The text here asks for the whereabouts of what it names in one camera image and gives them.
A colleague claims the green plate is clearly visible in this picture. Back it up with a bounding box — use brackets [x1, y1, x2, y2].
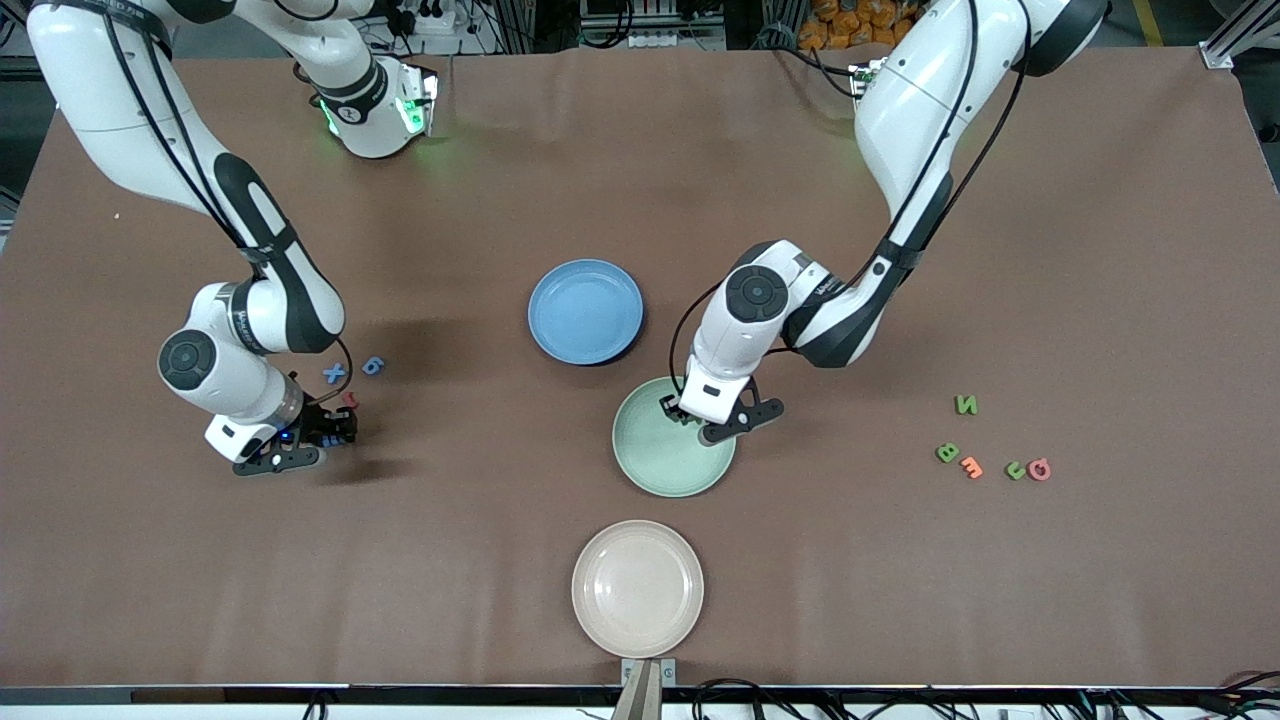
[612, 376, 737, 498]

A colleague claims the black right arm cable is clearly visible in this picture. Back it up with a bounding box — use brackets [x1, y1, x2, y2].
[100, 0, 356, 406]

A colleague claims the aluminium frame profile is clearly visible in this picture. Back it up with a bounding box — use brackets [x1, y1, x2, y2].
[1200, 0, 1280, 71]

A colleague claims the black table edge rail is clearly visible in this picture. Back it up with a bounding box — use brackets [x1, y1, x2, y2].
[0, 684, 1280, 709]

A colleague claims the black base cable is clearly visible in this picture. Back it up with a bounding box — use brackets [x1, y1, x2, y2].
[755, 25, 861, 99]

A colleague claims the brown table cover sheet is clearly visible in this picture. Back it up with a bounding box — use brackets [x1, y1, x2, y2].
[0, 45, 1280, 691]

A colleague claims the blue plate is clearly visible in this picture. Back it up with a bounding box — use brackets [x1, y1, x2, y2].
[527, 259, 645, 366]

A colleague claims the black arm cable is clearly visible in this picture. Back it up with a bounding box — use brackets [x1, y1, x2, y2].
[100, 0, 356, 406]
[668, 0, 1031, 399]

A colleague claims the beige plate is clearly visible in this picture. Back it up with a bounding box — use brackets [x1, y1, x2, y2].
[571, 520, 705, 659]

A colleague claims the pile of orange objects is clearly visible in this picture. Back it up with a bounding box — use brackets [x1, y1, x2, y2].
[800, 0, 926, 51]

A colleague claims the aluminium camera post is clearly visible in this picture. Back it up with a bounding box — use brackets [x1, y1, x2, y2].
[612, 662, 664, 720]

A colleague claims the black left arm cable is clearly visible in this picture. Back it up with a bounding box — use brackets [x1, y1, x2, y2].
[668, 0, 1031, 399]

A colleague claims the black cable bundle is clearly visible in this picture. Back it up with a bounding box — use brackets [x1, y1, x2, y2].
[690, 678, 801, 720]

